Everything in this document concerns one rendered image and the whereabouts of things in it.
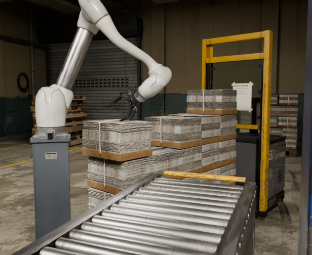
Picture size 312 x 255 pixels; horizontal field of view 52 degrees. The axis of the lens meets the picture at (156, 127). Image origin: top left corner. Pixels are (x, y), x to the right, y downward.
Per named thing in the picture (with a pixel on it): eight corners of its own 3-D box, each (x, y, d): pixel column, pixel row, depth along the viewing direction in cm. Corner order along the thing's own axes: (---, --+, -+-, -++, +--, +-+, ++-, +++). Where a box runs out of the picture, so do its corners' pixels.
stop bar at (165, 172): (164, 173, 176) (164, 170, 176) (246, 181, 160) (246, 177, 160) (162, 175, 173) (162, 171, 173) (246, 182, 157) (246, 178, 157)
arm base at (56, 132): (31, 139, 165) (31, 128, 165) (35, 134, 187) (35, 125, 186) (68, 138, 170) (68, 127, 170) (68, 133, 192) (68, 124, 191)
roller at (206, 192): (140, 193, 153) (144, 194, 158) (241, 205, 136) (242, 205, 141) (142, 182, 155) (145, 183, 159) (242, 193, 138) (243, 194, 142)
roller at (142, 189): (134, 197, 148) (139, 197, 152) (240, 210, 131) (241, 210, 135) (135, 186, 148) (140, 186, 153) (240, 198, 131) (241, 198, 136)
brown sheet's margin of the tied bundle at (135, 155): (103, 158, 202) (103, 151, 201) (135, 152, 223) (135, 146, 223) (120, 161, 191) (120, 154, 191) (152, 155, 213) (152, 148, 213)
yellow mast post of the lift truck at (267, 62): (255, 209, 323) (260, 31, 308) (259, 207, 330) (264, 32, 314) (264, 211, 318) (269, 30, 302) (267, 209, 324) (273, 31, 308)
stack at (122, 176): (87, 269, 228) (85, 154, 221) (185, 222, 316) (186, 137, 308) (125, 291, 203) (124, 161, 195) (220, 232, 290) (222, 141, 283)
